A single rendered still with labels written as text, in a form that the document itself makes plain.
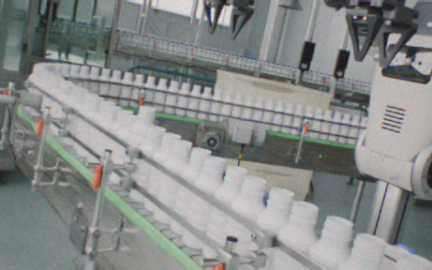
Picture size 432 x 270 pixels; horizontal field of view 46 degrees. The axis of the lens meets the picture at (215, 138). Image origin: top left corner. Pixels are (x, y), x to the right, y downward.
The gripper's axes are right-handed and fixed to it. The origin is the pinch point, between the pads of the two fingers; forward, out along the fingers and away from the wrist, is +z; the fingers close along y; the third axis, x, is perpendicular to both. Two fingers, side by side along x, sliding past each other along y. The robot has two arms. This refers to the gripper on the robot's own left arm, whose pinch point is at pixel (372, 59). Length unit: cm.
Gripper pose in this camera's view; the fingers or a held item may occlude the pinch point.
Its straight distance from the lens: 89.7
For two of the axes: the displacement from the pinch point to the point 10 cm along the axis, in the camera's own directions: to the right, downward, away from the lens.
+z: -2.0, 9.6, 1.7
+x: -5.3, -2.5, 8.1
